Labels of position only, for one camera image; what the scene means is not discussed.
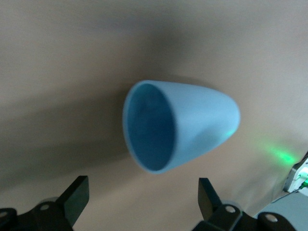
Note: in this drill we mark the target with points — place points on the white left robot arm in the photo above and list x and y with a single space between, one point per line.
288 211

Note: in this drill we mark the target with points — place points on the light blue plastic cup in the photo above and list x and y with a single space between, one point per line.
192 115

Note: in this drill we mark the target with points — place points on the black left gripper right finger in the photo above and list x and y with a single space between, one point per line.
209 202

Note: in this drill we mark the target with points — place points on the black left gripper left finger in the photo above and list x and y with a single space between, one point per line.
72 199

